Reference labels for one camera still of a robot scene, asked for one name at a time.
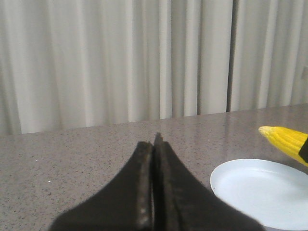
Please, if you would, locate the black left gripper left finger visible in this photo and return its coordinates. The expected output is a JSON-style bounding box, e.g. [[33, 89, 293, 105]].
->
[[49, 141, 153, 231]]

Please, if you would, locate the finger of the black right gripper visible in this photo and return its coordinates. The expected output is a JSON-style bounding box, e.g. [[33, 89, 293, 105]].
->
[[298, 139, 308, 164]]

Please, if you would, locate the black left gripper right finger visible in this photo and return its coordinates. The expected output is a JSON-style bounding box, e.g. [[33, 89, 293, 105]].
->
[[153, 133, 263, 231]]

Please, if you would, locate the yellow corn cob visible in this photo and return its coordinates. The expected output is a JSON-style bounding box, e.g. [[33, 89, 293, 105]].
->
[[258, 126, 308, 167]]

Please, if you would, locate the light blue round plate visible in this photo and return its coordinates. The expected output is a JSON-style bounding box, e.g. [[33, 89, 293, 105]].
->
[[210, 159, 308, 231]]

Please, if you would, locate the white pleated curtain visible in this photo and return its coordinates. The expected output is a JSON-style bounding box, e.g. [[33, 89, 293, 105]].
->
[[0, 0, 308, 135]]

